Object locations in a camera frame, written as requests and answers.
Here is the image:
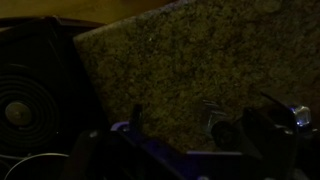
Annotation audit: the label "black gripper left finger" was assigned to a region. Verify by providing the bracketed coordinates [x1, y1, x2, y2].
[64, 103, 188, 180]

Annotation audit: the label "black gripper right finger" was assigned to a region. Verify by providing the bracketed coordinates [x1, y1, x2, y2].
[210, 107, 298, 180]

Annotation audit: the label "white cable loop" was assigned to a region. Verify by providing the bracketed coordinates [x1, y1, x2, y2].
[3, 152, 70, 180]

